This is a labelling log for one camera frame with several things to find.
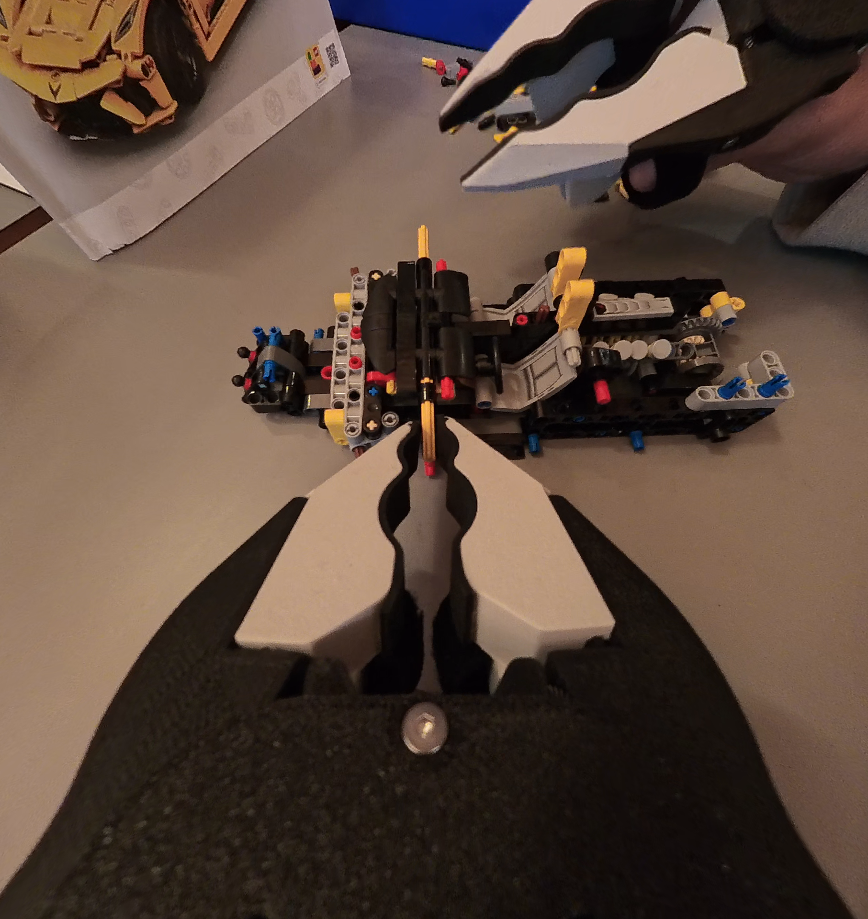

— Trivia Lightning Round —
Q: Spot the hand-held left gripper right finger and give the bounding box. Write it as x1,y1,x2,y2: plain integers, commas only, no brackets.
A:
432,416,617,694

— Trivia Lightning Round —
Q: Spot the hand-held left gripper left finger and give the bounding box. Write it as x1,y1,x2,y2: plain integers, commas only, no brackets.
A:
233,422,428,694

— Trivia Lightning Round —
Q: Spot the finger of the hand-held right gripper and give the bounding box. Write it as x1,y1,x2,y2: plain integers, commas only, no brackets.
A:
438,0,684,135
460,27,748,193

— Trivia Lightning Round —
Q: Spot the pile of toy building pieces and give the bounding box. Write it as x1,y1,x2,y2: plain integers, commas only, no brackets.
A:
421,54,630,202

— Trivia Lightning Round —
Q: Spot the black toy car chassis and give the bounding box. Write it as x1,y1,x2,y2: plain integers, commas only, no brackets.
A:
233,224,796,481

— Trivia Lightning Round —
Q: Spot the person's right forearm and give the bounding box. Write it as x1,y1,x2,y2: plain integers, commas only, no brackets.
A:
770,144,868,297

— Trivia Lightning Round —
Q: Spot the grey desk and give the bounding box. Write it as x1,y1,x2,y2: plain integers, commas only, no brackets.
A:
0,22,868,913

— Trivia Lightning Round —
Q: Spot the person's right hand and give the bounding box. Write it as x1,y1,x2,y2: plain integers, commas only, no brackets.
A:
622,49,868,195

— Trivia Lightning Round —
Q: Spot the blue plastic bin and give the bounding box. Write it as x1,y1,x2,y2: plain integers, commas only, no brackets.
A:
329,0,542,53

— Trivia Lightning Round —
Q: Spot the instruction booklet yellow car cover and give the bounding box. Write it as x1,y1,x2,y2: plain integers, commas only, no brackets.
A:
0,0,352,261

